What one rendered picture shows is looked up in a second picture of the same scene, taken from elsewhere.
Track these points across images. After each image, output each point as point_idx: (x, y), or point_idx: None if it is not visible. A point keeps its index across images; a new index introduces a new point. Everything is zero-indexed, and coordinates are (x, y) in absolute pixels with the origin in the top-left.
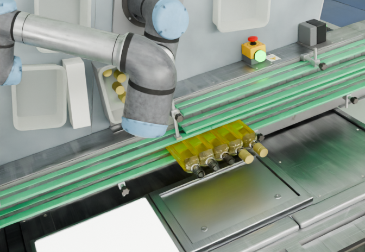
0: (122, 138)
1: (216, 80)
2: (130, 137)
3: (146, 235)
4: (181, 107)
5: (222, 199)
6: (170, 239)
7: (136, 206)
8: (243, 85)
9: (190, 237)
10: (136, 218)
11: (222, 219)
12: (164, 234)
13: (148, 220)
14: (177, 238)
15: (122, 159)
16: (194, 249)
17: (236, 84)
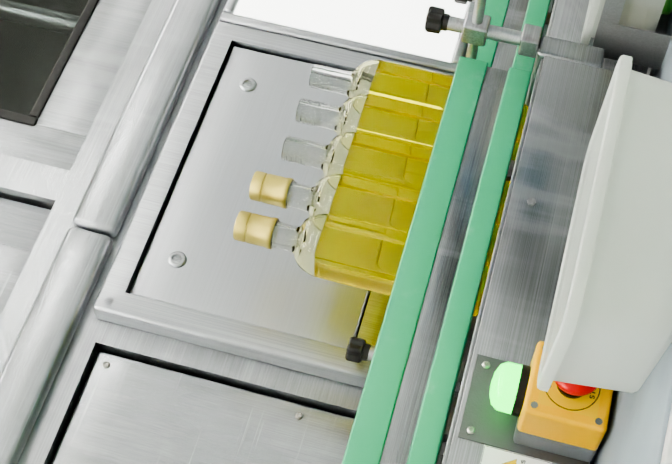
0: None
1: (535, 217)
2: (560, 2)
3: (333, 1)
4: (505, 78)
5: (289, 170)
6: (283, 23)
7: (439, 34)
8: (451, 279)
9: (254, 53)
10: (401, 15)
11: (234, 127)
12: (305, 24)
13: (373, 26)
14: (273, 33)
15: None
16: (214, 34)
17: (477, 265)
